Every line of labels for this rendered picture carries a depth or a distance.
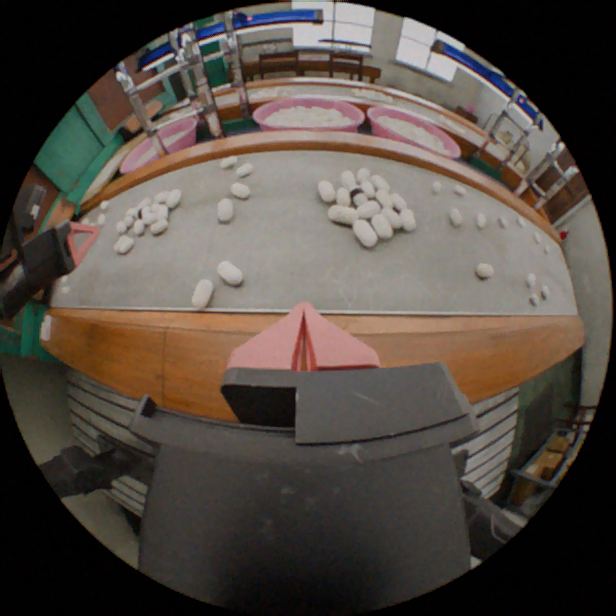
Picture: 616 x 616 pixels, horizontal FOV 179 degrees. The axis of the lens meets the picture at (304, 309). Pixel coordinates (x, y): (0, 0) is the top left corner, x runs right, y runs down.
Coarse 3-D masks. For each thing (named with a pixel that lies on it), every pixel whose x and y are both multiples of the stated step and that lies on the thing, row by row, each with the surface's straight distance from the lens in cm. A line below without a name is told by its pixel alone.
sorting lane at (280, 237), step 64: (128, 192) 59; (192, 192) 38; (256, 192) 31; (448, 192) 45; (128, 256) 39; (192, 256) 28; (256, 256) 24; (320, 256) 23; (384, 256) 25; (448, 256) 32; (512, 256) 50
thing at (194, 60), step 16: (192, 32) 46; (192, 48) 45; (176, 64) 47; (192, 64) 45; (128, 80) 53; (208, 80) 45; (128, 96) 53; (208, 96) 45; (144, 112) 53; (192, 112) 48; (208, 112) 46; (144, 128) 54; (160, 128) 52; (160, 144) 55
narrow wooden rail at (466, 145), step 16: (272, 96) 75; (288, 96) 73; (304, 96) 72; (320, 96) 72; (336, 96) 74; (224, 112) 75; (240, 112) 73; (448, 128) 86; (448, 144) 87; (464, 144) 90; (480, 144) 99; (496, 160) 103; (512, 176) 115
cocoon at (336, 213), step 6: (330, 210) 25; (336, 210) 25; (342, 210) 25; (348, 210) 25; (354, 210) 26; (330, 216) 25; (336, 216) 25; (342, 216) 25; (348, 216) 25; (354, 216) 25; (342, 222) 26; (348, 222) 26; (354, 222) 26
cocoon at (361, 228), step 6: (360, 222) 25; (366, 222) 25; (354, 228) 25; (360, 228) 24; (366, 228) 24; (360, 234) 24; (366, 234) 24; (372, 234) 24; (360, 240) 24; (366, 240) 24; (372, 240) 24
